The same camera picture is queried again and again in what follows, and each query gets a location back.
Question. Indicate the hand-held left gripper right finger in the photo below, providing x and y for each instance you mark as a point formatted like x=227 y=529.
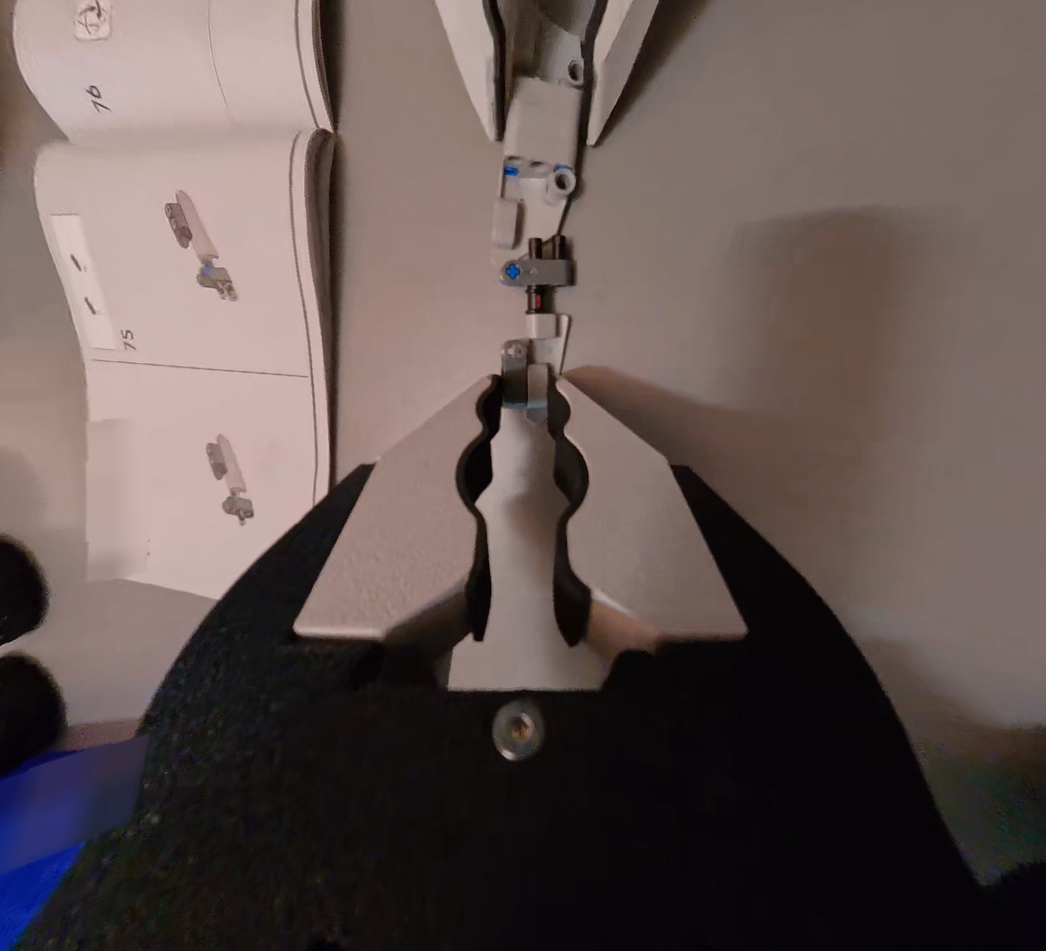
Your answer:
x=654 y=542

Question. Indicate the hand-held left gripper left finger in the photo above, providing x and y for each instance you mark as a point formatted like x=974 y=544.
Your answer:
x=392 y=534

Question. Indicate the light grey brick panel assembly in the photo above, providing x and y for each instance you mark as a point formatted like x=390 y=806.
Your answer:
x=543 y=122

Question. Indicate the small grey black brick connector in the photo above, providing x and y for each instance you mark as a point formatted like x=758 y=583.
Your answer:
x=539 y=273

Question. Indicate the open white instruction booklet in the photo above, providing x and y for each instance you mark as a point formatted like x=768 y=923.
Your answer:
x=180 y=150

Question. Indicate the blue plastic bin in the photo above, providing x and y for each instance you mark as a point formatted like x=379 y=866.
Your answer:
x=49 y=828

